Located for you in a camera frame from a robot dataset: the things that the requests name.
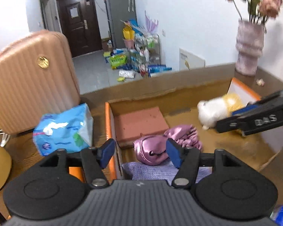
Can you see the yellow bucket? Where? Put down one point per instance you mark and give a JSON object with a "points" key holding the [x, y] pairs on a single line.
{"points": [[128, 33]]}

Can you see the grey interior door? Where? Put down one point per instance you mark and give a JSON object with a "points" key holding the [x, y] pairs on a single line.
{"points": [[44, 11]]}

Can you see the blue tissue pack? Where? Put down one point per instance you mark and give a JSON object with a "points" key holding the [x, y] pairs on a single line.
{"points": [[61, 131]]}

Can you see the green yellow bag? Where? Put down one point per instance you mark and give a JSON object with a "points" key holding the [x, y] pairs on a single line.
{"points": [[118, 61]]}

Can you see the blue flat packs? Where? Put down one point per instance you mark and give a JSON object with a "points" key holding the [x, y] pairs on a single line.
{"points": [[159, 70]]}

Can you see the pink textured vase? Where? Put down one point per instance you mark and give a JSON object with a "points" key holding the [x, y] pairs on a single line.
{"points": [[248, 49]]}

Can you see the white packet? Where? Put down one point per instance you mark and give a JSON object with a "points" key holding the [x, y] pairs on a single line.
{"points": [[126, 74]]}

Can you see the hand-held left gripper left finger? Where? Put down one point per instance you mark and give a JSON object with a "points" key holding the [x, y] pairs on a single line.
{"points": [[106, 153]]}

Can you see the white plush toy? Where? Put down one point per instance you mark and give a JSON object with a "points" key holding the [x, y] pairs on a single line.
{"points": [[212, 110]]}

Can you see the pink bin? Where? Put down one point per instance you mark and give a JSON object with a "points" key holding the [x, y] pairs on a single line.
{"points": [[129, 44]]}

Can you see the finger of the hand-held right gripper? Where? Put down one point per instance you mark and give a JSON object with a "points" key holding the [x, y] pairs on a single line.
{"points": [[246, 110], [228, 123]]}

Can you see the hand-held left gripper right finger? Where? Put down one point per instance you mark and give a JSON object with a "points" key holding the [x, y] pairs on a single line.
{"points": [[174, 153]]}

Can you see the white paper notice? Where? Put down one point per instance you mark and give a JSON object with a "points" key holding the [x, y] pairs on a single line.
{"points": [[74, 13]]}

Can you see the fallen rose petal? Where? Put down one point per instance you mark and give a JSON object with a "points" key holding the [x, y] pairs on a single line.
{"points": [[260, 82]]}

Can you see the pink ribbed suitcase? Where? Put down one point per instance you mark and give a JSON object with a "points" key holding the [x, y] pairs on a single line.
{"points": [[30, 87]]}

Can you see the pink satin pouch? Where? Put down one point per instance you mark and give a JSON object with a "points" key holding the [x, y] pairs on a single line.
{"points": [[148, 150]]}

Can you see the pink satin scrunchie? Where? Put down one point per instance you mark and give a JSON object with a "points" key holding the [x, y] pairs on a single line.
{"points": [[184, 134]]}

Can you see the red cardboard box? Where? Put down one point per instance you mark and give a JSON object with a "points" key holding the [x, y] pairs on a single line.
{"points": [[226, 150]]}

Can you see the dark brown entrance door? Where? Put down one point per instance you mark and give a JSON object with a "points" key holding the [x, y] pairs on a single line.
{"points": [[85, 40]]}

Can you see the orange rectangular sponge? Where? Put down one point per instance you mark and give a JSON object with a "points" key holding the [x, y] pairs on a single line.
{"points": [[139, 124]]}

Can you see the grey refrigerator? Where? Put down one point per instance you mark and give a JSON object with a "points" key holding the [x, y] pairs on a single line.
{"points": [[120, 16]]}

